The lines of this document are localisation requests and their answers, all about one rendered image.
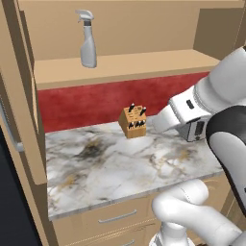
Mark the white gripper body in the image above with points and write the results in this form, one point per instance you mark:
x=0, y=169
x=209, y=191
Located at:
x=166, y=120

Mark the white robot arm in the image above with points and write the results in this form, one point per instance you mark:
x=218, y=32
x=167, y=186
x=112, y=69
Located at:
x=224, y=86

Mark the tan cabinet door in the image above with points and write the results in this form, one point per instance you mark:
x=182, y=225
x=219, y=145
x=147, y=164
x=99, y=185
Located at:
x=217, y=32
x=29, y=73

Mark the grey spray bottle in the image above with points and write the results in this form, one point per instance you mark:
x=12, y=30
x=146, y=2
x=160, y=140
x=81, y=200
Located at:
x=88, y=48

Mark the silver toaster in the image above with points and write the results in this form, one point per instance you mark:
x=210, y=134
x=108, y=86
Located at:
x=196, y=129

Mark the wooden knife block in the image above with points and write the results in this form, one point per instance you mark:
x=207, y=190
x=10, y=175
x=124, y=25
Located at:
x=133, y=123

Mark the tan drawer front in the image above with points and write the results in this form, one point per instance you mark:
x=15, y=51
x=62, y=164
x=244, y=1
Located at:
x=112, y=238
x=217, y=192
x=96, y=214

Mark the tan open wall cabinet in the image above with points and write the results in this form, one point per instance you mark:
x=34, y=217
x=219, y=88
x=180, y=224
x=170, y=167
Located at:
x=128, y=67

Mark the black appliance with tan frame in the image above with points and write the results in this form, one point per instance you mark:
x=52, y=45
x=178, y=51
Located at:
x=16, y=179

